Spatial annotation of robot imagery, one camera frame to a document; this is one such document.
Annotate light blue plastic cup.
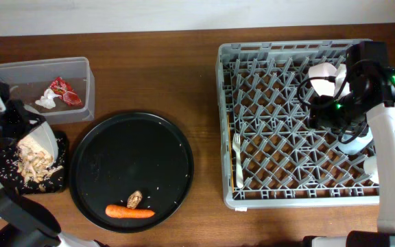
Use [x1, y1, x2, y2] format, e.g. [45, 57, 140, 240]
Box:
[337, 130, 373, 155]

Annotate pink white small bowl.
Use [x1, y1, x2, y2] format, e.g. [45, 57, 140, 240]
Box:
[307, 62, 351, 100]

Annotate rice and food scraps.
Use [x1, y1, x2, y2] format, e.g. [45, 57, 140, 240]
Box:
[17, 137, 63, 184]

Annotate red snack wrapper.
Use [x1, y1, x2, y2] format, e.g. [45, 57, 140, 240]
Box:
[49, 77, 82, 106]

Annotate white paper cup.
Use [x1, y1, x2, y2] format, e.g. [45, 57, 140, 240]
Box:
[363, 156, 379, 184]

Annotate white plastic fork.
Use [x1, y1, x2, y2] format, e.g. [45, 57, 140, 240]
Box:
[232, 133, 244, 189]

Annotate round black serving tray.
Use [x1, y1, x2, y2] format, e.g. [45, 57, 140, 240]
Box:
[69, 112, 194, 233]

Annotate grey plate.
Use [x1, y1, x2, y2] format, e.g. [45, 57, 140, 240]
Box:
[18, 121, 58, 161]

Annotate wooden chopstick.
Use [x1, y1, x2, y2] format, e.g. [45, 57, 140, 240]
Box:
[226, 113, 235, 193]

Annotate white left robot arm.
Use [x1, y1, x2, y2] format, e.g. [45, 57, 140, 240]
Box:
[0, 82, 102, 247]

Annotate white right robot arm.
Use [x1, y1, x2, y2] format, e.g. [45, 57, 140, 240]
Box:
[297, 40, 395, 246]

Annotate clear plastic waste bin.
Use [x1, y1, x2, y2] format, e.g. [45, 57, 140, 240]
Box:
[0, 57, 95, 125]

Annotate grey plastic dishwasher rack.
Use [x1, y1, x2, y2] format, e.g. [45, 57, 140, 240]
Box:
[215, 39, 379, 210]

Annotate crumpled white tissue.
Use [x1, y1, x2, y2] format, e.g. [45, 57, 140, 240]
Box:
[35, 89, 60, 109]

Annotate orange carrot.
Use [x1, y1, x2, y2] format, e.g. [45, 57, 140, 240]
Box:
[105, 204, 155, 219]

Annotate brown food lump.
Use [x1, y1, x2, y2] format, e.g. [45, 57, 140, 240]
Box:
[127, 191, 143, 209]

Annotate small white label sticker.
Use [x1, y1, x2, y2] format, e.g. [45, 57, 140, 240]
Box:
[235, 207, 248, 212]

